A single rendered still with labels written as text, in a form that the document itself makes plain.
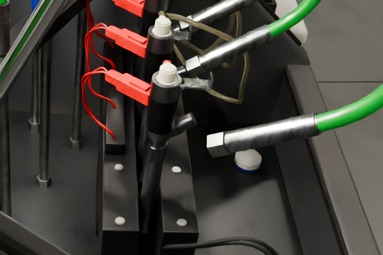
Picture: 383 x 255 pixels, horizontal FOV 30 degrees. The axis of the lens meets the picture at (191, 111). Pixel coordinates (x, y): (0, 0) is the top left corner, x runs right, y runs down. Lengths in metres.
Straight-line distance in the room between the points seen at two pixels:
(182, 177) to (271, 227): 0.22
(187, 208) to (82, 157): 0.30
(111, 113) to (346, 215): 0.30
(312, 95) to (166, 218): 0.35
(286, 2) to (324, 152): 0.32
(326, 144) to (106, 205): 0.32
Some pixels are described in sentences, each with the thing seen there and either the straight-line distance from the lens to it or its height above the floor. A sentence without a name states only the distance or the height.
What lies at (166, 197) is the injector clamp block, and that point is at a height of 0.98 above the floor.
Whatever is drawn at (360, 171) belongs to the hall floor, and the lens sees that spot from 2.41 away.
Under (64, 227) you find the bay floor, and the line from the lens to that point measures 0.93.
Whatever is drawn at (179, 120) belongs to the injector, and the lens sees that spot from 0.70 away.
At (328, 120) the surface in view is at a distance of 0.55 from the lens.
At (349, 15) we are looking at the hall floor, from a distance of 3.23.
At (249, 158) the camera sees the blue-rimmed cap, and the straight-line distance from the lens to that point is 1.04.
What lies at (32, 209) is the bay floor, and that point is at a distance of 0.96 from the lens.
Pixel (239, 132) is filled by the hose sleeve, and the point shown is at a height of 1.16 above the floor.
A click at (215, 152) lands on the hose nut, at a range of 0.59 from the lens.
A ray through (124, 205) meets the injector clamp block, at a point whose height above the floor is 0.98.
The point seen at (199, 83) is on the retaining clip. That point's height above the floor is 1.13.
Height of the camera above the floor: 1.53
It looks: 39 degrees down
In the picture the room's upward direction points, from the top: 10 degrees clockwise
